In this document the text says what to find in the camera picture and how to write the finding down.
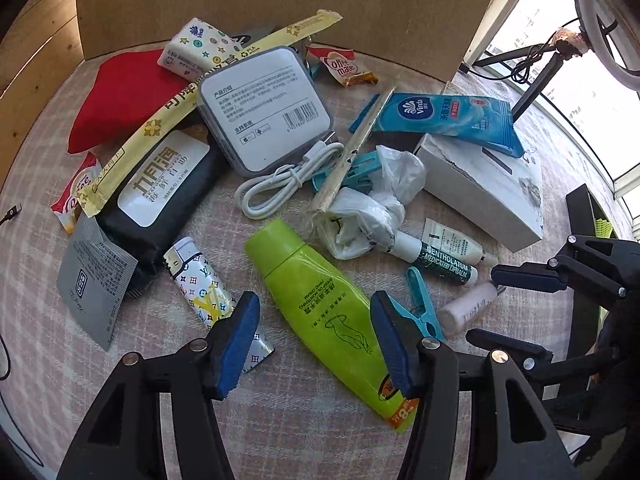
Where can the red cloth pouch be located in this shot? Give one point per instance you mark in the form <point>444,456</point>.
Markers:
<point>120,100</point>

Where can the white printed plastic bag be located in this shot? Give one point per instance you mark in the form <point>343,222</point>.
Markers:
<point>360,220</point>

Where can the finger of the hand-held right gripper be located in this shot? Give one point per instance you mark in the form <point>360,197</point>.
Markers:
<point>525,277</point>
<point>500,342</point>

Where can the black wet wipes pack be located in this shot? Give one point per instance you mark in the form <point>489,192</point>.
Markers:
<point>150,210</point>

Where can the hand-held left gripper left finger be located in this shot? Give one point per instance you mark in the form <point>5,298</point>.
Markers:
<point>237,340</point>

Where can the green hand cream tube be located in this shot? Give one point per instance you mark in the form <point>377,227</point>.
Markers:
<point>320,310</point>

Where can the green lip balm stick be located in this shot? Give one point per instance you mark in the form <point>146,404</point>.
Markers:
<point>440,262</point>

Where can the wooden backdrop board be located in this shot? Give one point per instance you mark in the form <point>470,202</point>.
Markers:
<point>300,0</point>

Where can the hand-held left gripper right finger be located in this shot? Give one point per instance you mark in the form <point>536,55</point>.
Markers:
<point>395,345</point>

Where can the pale pink bottle grey cap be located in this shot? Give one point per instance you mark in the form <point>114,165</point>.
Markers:
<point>467,307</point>

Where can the clear plastic wrapper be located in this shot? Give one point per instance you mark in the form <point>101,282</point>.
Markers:
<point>400,170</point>

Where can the star print tissue pack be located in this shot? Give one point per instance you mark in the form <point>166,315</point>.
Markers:
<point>192,47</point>

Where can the white printed cardboard box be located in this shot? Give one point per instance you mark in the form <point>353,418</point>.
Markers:
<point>480,190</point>

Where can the blue clothespin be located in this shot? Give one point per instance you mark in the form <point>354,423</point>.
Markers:
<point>425,310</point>
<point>360,165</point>

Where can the black container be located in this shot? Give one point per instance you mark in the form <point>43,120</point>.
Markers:
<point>582,220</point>

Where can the long yellow paper packet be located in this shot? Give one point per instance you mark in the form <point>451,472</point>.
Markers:
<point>155,125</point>

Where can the yellow plastic shuttlecock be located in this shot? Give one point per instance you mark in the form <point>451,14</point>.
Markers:
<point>604,227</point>

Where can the black tripod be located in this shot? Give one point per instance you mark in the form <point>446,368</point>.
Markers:
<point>535,85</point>

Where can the patterned white lighter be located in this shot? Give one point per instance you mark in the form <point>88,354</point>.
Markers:
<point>195,280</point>

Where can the grey white power bank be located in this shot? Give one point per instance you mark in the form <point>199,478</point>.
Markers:
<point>260,105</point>

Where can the small white cream tube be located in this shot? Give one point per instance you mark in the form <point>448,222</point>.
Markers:
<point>450,242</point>

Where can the red white creamer sachet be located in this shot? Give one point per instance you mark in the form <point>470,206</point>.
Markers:
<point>342,67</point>
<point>75,195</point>

